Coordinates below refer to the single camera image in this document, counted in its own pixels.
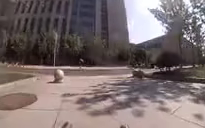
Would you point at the grey asphalt road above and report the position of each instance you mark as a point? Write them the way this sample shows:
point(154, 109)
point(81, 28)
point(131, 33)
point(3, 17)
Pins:
point(96, 71)

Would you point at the person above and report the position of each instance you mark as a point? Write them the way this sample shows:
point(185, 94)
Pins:
point(81, 62)

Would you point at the pale concrete slab pavement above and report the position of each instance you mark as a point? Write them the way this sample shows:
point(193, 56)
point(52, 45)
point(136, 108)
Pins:
point(93, 87)

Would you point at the rock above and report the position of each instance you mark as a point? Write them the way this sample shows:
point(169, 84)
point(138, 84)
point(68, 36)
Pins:
point(137, 73)

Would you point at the stone ball bollard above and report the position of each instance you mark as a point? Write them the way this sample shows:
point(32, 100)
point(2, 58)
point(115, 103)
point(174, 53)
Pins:
point(59, 75)

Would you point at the tall glass tower building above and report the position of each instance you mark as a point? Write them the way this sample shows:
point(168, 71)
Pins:
point(86, 20)

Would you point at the thin pale pole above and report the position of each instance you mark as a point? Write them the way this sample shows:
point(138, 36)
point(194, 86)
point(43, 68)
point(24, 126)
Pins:
point(55, 50)

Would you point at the low building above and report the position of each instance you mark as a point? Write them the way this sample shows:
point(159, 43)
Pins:
point(153, 45)

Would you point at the row of trees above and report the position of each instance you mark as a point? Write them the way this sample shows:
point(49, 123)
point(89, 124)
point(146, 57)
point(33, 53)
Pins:
point(43, 50)

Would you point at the robot's own part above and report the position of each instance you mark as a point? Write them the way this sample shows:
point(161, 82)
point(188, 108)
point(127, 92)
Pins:
point(66, 125)
point(124, 126)

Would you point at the round brown manhole cover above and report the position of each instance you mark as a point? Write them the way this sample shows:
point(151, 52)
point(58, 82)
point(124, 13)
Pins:
point(14, 101)

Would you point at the grass bed with kerb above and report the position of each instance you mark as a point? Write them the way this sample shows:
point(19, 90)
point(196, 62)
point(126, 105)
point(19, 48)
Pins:
point(6, 77)

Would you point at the group of tall trees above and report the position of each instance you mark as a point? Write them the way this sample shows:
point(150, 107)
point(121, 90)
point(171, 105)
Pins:
point(190, 23)

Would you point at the planting bed with kerb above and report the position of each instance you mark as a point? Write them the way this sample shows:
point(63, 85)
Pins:
point(203, 72)

